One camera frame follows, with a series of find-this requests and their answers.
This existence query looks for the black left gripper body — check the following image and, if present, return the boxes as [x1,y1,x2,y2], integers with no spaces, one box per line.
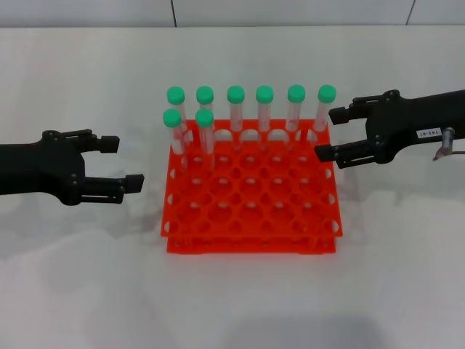
[0,130,86,207]

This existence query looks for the clear test tube green cap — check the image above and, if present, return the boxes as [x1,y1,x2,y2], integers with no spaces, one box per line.
[312,84,337,146]
[195,108,216,167]
[227,85,246,150]
[255,85,275,150]
[162,108,188,164]
[285,84,306,148]
[166,86,190,146]
[196,86,216,146]

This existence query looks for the orange test tube rack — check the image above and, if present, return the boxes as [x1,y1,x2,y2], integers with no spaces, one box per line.
[161,118,344,255]

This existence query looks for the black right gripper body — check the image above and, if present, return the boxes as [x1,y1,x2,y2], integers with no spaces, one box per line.
[366,89,465,164]

